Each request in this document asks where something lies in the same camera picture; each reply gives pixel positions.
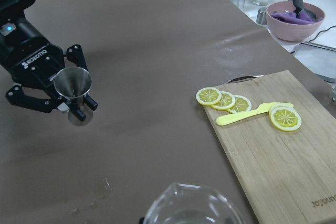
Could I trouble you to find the lemon slice top pair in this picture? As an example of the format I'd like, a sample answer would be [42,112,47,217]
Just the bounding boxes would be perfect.
[269,108,302,132]

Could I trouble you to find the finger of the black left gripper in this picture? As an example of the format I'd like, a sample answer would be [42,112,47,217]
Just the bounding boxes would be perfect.
[64,44,98,111]
[6,85,86,121]

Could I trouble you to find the lemon slice near knife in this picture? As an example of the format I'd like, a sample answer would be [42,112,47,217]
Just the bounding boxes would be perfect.
[227,95,252,113]

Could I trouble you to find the pink bowl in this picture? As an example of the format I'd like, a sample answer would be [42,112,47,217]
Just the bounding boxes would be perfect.
[266,1,325,41]

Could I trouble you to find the small steel cup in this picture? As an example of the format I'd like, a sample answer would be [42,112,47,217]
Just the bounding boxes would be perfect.
[256,7,267,25]

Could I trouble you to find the yellow plastic knife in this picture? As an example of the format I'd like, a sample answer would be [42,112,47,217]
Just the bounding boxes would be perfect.
[216,102,293,126]

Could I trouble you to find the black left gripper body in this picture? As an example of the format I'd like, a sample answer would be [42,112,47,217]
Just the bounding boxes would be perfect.
[1,18,65,95]

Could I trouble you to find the purple cloth in bowl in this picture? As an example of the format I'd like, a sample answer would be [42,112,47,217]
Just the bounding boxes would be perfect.
[271,9,323,25]

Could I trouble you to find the bamboo cutting board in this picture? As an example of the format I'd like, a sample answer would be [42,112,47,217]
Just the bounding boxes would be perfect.
[205,71,335,223]

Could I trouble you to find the steel double jigger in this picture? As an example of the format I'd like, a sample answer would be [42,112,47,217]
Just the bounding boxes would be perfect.
[53,67,98,126]

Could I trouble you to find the lemon slice under pair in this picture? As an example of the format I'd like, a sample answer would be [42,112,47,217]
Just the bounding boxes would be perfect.
[269,103,293,115]

